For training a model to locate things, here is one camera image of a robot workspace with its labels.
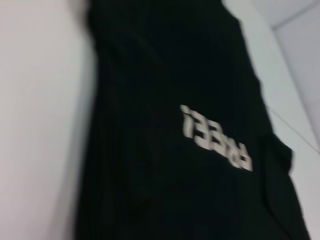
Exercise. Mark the black shirt with FREE! print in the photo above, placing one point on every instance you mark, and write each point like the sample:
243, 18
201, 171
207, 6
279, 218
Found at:
162, 75

